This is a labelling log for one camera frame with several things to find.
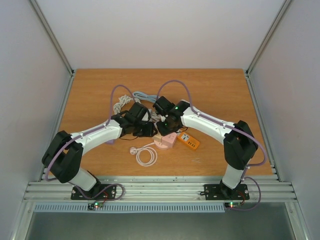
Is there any pink cube socket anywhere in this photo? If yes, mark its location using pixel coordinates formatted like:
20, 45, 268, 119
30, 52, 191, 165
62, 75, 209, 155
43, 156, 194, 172
161, 132, 177, 148

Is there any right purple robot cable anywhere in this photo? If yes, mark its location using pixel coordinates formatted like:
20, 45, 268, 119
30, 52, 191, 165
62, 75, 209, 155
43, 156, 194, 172
156, 79, 269, 212

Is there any beige cube socket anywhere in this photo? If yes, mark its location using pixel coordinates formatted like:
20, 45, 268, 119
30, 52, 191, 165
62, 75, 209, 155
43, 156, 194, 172
152, 133, 163, 143

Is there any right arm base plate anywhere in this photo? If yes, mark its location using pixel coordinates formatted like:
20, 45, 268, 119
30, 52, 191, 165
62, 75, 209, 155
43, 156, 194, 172
200, 183, 250, 201

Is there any purple power strip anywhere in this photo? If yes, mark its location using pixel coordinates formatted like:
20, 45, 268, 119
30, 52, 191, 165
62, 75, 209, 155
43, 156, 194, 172
105, 139, 116, 145

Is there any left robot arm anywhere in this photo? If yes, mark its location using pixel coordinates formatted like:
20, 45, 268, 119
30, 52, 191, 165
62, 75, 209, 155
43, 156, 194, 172
41, 102, 158, 200

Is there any white purple strip cable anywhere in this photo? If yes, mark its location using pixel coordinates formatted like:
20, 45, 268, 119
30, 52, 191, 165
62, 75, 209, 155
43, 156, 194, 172
113, 94, 137, 115

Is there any pink round socket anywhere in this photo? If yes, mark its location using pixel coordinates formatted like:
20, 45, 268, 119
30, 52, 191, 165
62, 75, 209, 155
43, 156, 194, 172
153, 140, 174, 151

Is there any orange power strip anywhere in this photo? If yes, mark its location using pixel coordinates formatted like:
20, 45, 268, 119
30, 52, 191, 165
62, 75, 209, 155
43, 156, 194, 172
177, 131, 200, 150

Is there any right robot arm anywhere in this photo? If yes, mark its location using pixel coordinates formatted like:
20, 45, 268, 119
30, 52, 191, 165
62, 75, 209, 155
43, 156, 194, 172
153, 96, 259, 200

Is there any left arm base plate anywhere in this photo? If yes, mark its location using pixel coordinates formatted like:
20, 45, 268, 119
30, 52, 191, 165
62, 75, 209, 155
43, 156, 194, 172
70, 184, 117, 201

